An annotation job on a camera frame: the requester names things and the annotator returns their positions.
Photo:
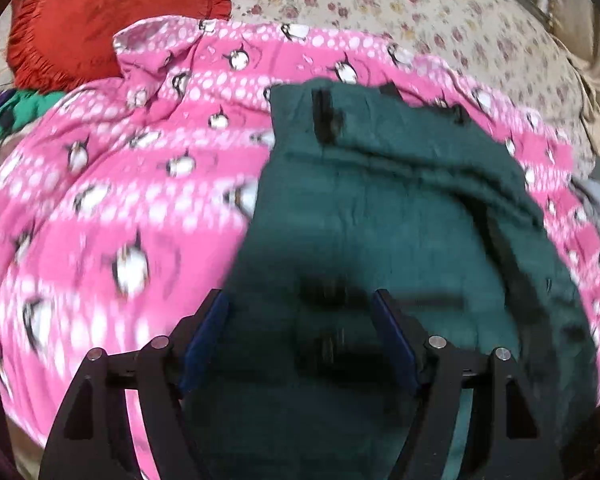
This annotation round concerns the dark green puffer jacket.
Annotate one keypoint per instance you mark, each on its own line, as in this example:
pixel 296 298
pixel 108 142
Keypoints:
pixel 363 192

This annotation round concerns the green garment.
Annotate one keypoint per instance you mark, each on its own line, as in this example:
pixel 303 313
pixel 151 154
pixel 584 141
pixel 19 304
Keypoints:
pixel 24 107

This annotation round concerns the beige curtain right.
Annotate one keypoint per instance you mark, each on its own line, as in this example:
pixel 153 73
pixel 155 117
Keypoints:
pixel 576 26

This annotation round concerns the floral bed sheet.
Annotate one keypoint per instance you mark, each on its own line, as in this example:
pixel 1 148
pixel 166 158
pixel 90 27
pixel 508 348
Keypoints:
pixel 502 43

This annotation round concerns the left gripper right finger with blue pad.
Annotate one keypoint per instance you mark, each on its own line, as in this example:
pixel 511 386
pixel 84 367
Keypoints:
pixel 403 337

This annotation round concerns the red ruffled heart pillow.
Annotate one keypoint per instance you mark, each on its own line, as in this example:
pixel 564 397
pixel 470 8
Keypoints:
pixel 56 45

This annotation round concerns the pink penguin blanket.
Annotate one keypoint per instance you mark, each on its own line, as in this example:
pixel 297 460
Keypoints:
pixel 118 215

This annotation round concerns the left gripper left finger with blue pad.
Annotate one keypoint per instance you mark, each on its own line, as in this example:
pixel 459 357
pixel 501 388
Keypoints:
pixel 194 339

